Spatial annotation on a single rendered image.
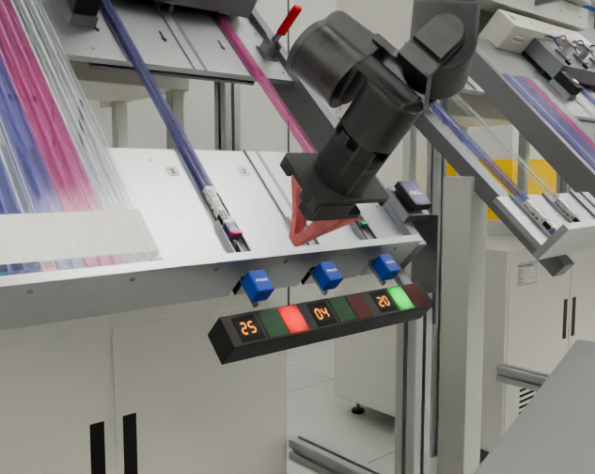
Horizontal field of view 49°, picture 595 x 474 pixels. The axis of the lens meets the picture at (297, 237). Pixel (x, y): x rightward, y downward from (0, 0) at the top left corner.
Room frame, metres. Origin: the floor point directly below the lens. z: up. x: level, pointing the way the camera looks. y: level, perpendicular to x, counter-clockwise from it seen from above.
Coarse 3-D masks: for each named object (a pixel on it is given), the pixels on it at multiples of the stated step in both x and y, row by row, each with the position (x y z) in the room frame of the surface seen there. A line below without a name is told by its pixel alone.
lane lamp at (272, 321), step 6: (258, 312) 0.72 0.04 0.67; (264, 312) 0.72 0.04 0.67; (270, 312) 0.72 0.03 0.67; (276, 312) 0.73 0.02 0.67; (264, 318) 0.71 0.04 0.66; (270, 318) 0.72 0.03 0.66; (276, 318) 0.72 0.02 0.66; (264, 324) 0.71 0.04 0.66; (270, 324) 0.71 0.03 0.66; (276, 324) 0.71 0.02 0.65; (282, 324) 0.72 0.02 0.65; (270, 330) 0.70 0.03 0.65; (276, 330) 0.71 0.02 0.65; (282, 330) 0.71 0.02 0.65; (288, 330) 0.72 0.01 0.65; (270, 336) 0.70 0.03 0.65; (276, 336) 0.70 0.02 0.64
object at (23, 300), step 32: (224, 256) 0.71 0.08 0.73; (256, 256) 0.74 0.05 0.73; (288, 256) 0.77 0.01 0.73; (320, 256) 0.81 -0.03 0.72; (352, 256) 0.85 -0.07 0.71; (0, 288) 0.55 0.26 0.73; (32, 288) 0.57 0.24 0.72; (64, 288) 0.60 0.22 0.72; (96, 288) 0.62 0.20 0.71; (128, 288) 0.65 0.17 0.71; (160, 288) 0.68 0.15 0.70; (192, 288) 0.71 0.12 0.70; (224, 288) 0.75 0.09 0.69; (0, 320) 0.59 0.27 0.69; (32, 320) 0.61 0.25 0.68; (64, 320) 0.64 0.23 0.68
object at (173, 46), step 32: (128, 0) 1.07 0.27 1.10; (64, 32) 0.92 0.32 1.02; (96, 32) 0.96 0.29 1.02; (128, 32) 1.00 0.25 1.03; (160, 32) 1.04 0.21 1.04; (192, 32) 1.09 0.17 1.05; (224, 32) 1.14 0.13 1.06; (256, 32) 1.21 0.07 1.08; (96, 64) 0.97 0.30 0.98; (128, 64) 0.95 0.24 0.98; (160, 64) 0.98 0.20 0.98; (192, 64) 1.02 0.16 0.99; (224, 64) 1.07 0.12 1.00
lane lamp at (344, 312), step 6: (330, 300) 0.79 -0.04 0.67; (336, 300) 0.79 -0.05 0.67; (342, 300) 0.80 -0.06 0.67; (336, 306) 0.79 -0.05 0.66; (342, 306) 0.79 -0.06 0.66; (348, 306) 0.80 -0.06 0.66; (336, 312) 0.78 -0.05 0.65; (342, 312) 0.78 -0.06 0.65; (348, 312) 0.79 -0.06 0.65; (342, 318) 0.77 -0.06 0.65; (348, 318) 0.78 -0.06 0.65; (354, 318) 0.79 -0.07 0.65
